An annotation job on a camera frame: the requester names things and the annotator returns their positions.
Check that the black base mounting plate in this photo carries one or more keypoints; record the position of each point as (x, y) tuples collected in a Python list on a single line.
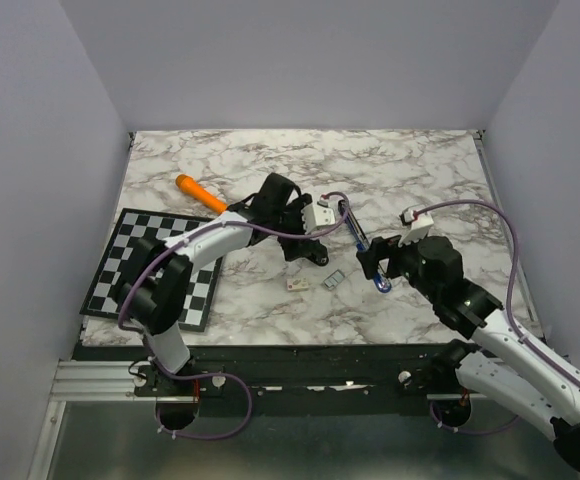
[(453, 409)]

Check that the orange plastic cylinder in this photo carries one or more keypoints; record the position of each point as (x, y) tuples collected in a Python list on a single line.
[(190, 187)]

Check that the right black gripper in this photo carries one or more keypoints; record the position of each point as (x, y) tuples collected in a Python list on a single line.
[(382, 247)]

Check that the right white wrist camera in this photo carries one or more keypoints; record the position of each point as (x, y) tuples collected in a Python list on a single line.
[(418, 224)]

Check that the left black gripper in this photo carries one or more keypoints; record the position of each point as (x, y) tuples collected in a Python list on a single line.
[(295, 209)]

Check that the blue stapler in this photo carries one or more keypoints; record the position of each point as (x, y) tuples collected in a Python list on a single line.
[(379, 278)]

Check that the white staple box sleeve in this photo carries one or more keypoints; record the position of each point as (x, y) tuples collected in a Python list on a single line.
[(297, 284)]

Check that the black stapler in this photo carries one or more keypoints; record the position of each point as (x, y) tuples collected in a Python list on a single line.
[(311, 250)]

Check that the staple tray with staples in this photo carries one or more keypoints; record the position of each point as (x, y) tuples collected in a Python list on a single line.
[(334, 279)]

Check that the aluminium frame rail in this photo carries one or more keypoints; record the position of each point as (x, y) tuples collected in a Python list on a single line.
[(95, 382)]

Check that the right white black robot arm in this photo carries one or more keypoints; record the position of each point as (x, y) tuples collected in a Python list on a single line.
[(496, 355)]

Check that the black white checkerboard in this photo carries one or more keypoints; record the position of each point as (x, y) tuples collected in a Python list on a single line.
[(131, 225)]

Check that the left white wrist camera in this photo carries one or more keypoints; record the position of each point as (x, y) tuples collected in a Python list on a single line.
[(317, 216)]

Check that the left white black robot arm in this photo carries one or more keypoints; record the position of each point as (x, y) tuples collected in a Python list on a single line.
[(153, 283)]

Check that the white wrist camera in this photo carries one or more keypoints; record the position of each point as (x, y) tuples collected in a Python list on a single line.
[(418, 224), (317, 216)]

